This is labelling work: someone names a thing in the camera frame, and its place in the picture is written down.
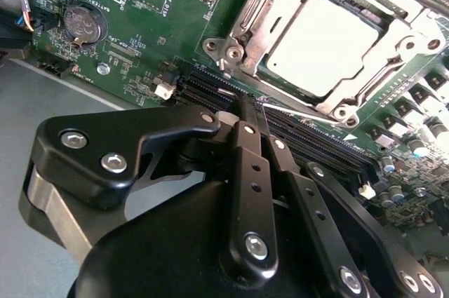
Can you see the silver CPU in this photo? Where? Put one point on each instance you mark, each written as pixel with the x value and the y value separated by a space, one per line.
pixel 322 42

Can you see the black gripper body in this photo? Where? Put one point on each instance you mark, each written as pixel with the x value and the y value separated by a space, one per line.
pixel 168 249

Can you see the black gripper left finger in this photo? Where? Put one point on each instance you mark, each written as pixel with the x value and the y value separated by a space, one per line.
pixel 252 207

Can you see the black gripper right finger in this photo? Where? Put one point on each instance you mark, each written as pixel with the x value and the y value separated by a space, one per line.
pixel 326 221

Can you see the silver socket cover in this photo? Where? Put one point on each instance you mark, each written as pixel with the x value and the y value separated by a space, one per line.
pixel 280 14

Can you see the thin metal locking lever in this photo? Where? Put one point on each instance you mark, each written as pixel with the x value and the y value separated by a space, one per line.
pixel 298 113

